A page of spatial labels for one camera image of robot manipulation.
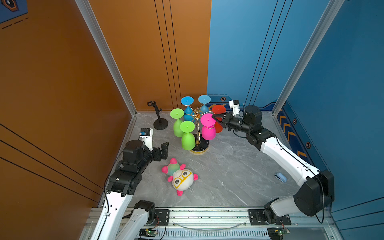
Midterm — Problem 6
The circuit board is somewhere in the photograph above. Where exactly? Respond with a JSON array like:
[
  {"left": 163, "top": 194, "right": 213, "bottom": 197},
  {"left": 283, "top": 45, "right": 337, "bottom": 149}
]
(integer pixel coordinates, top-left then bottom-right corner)
[
  {"left": 267, "top": 229, "right": 284, "bottom": 240},
  {"left": 138, "top": 229, "right": 159, "bottom": 239}
]

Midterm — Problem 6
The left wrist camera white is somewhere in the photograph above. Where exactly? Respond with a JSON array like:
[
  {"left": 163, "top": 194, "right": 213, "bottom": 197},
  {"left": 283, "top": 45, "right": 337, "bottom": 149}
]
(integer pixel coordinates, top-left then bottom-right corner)
[{"left": 139, "top": 128, "right": 154, "bottom": 151}]

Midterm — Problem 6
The red wine glass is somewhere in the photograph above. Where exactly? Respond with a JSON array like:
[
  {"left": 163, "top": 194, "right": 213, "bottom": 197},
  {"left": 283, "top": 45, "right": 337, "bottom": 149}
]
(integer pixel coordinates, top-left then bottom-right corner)
[{"left": 211, "top": 104, "right": 227, "bottom": 134}]

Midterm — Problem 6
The right light blue wine glass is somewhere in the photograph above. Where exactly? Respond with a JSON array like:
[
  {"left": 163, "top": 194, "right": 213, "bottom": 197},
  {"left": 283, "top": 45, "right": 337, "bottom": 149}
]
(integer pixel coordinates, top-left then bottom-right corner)
[{"left": 198, "top": 95, "right": 211, "bottom": 114}]

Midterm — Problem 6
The right circuit board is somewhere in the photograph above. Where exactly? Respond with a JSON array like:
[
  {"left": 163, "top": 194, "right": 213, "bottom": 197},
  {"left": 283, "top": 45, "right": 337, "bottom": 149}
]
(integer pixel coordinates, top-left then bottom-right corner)
[{"left": 267, "top": 229, "right": 284, "bottom": 240}]

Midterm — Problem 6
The pink wine glass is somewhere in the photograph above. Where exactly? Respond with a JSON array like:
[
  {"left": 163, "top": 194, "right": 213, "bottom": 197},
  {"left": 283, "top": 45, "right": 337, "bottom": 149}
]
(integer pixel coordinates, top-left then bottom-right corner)
[{"left": 201, "top": 113, "right": 216, "bottom": 141}]

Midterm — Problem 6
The black phone stand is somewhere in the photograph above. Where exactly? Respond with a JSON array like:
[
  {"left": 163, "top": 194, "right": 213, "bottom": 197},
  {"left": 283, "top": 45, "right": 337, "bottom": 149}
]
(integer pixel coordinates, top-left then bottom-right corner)
[{"left": 147, "top": 101, "right": 169, "bottom": 130}]

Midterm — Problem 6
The green wine glass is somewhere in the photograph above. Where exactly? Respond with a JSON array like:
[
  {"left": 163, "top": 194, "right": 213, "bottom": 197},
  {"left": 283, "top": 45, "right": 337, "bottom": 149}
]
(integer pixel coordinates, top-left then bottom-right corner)
[
  {"left": 180, "top": 121, "right": 196, "bottom": 151},
  {"left": 170, "top": 108, "right": 184, "bottom": 138}
]

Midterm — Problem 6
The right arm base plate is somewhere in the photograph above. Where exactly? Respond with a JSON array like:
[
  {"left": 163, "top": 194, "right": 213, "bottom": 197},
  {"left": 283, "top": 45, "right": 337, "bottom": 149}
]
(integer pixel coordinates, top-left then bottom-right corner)
[{"left": 248, "top": 209, "right": 292, "bottom": 226}]

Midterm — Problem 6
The plush toy with glasses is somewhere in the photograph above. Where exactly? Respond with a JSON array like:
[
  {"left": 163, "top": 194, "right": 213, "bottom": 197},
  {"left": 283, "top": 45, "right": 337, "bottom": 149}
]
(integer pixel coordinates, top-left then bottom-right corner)
[{"left": 162, "top": 158, "right": 199, "bottom": 197}]

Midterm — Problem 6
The left circuit board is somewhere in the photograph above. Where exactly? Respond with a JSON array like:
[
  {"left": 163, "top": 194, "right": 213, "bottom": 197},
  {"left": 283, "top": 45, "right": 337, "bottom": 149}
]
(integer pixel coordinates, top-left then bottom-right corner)
[{"left": 138, "top": 229, "right": 159, "bottom": 239}]

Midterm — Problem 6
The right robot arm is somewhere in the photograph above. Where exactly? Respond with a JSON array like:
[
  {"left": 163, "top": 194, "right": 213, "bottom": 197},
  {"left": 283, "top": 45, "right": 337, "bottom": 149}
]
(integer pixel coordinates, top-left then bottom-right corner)
[{"left": 213, "top": 105, "right": 335, "bottom": 225}]

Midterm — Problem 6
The gold wine glass rack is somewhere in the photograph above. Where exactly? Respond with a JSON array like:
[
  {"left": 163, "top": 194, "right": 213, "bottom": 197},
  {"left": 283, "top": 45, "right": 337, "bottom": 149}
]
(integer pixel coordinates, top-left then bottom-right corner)
[{"left": 191, "top": 106, "right": 209, "bottom": 154}]

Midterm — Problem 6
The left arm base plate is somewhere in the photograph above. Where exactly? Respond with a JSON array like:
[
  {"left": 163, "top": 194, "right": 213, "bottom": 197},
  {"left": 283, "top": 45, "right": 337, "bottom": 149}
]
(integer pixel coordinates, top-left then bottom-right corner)
[{"left": 128, "top": 209, "right": 170, "bottom": 226}]

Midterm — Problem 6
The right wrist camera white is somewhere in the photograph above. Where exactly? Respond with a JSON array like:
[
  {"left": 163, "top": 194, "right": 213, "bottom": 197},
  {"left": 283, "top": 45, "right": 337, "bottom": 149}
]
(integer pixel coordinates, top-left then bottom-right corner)
[{"left": 229, "top": 100, "right": 241, "bottom": 117}]

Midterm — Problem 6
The blue white stapler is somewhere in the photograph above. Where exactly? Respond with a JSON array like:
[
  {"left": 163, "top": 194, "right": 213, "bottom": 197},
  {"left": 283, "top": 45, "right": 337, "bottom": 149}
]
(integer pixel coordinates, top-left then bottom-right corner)
[{"left": 275, "top": 173, "right": 288, "bottom": 183}]

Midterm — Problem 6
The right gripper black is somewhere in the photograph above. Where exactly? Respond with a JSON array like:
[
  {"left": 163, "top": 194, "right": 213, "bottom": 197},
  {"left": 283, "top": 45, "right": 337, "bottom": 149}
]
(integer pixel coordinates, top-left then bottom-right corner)
[{"left": 212, "top": 112, "right": 253, "bottom": 135}]

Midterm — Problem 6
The left blue wine glass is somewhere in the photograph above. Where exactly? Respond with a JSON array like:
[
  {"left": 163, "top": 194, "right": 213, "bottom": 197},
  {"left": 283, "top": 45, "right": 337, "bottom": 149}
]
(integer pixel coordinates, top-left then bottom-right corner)
[{"left": 181, "top": 96, "right": 194, "bottom": 122}]

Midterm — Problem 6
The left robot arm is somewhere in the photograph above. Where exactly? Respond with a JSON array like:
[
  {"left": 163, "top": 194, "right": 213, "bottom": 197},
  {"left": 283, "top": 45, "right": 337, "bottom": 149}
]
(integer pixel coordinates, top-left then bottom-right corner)
[{"left": 91, "top": 140, "right": 169, "bottom": 240}]

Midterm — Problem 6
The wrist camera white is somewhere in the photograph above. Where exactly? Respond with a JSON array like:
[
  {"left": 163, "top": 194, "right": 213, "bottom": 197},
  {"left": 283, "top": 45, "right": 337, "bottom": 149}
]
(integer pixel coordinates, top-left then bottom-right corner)
[
  {"left": 139, "top": 128, "right": 154, "bottom": 151},
  {"left": 229, "top": 100, "right": 241, "bottom": 117}
]

